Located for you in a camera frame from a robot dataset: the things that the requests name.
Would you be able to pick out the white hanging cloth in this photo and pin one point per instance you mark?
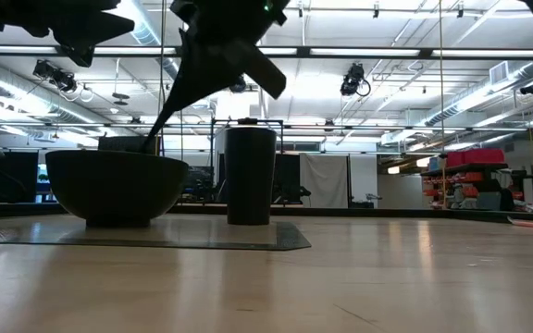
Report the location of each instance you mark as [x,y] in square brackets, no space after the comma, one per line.
[324,180]

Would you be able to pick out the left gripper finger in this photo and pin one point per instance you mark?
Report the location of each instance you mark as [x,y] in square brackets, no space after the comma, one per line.
[90,32]

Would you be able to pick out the grey flat mat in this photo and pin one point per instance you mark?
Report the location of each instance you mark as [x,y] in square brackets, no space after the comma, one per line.
[289,238]

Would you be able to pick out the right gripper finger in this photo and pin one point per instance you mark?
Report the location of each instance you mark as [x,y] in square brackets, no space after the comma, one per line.
[202,74]
[259,69]

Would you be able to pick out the black tall cup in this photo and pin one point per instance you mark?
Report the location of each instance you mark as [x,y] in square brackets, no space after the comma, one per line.
[250,176]

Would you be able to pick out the storage shelf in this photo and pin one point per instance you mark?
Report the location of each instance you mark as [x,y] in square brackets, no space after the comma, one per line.
[465,185]

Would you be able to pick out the black ceiling camera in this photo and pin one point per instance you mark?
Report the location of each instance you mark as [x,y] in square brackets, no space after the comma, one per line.
[56,75]
[352,78]

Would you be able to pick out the red storage bin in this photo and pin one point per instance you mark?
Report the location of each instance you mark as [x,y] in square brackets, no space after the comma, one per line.
[477,157]

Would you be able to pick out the black bowl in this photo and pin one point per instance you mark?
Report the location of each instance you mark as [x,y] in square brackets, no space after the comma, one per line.
[114,189]

